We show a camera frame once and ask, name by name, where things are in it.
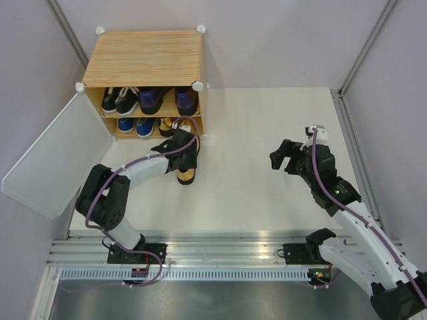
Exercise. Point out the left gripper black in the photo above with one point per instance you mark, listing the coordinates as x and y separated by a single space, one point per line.
191 162

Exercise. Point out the aluminium mounting rail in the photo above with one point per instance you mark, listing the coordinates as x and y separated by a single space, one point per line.
184 249

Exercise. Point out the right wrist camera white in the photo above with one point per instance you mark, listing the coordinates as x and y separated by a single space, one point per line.
316 134

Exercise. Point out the frosted white cabinet door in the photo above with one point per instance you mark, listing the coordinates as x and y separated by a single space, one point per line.
50 172

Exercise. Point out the wooden shoe cabinet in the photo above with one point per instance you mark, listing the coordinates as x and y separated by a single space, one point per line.
146 59

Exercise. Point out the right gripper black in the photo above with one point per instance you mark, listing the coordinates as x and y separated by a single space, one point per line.
288 148

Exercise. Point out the right aluminium frame post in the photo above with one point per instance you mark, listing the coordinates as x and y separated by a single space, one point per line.
370 41

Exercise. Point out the white slotted cable duct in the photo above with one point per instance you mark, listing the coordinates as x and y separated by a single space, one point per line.
186 274

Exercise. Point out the left aluminium frame post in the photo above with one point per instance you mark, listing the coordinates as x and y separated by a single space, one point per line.
68 32

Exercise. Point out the black canvas sneaker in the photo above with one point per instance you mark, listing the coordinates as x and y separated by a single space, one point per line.
127 101
108 101

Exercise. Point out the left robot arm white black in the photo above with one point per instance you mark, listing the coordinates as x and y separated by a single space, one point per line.
104 196

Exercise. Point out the gold loafer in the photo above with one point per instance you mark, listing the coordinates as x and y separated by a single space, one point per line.
165 126
187 177

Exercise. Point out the blue canvas sneaker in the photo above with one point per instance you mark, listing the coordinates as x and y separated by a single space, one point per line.
126 125
145 126

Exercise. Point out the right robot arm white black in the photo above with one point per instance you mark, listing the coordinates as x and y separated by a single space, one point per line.
395 286

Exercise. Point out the purple loafer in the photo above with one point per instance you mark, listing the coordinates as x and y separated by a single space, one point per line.
151 98
186 100

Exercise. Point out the aluminium frame post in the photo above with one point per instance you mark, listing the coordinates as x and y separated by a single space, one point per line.
370 41
68 32

